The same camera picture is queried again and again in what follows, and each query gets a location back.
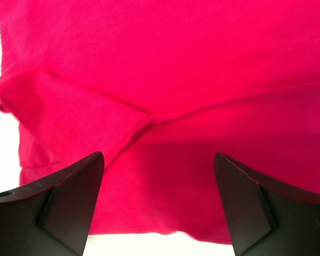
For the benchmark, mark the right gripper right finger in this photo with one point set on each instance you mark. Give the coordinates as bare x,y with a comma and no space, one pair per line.
266,216

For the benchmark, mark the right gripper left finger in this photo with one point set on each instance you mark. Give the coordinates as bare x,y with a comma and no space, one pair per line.
52,215

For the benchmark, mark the red t-shirt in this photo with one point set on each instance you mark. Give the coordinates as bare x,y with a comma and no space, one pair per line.
160,87

